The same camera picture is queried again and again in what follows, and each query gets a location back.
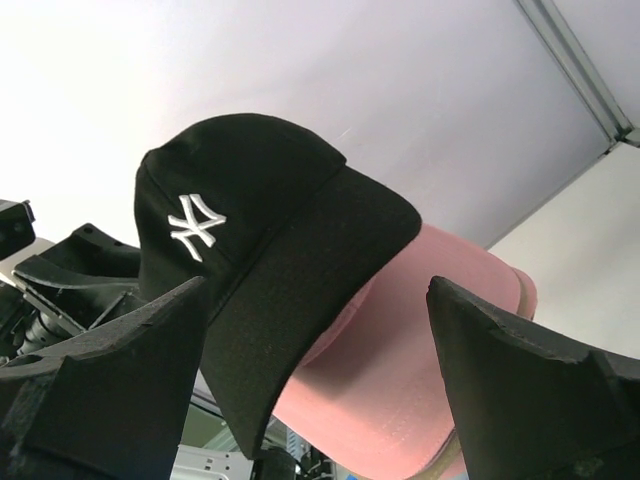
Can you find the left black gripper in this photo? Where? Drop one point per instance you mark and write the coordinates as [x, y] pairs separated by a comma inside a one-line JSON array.
[[53, 291]]

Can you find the beige cap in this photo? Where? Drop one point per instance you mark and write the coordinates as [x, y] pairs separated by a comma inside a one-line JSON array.
[[518, 294]]

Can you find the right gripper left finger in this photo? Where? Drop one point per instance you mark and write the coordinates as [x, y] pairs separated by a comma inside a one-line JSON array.
[[110, 403]]

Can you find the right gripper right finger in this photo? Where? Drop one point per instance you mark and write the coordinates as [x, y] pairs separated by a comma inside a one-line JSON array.
[[529, 402]]

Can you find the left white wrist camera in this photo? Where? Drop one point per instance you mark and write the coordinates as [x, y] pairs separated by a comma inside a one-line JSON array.
[[18, 238]]

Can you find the dark cap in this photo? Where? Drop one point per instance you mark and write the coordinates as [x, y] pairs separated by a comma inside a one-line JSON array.
[[284, 234]]

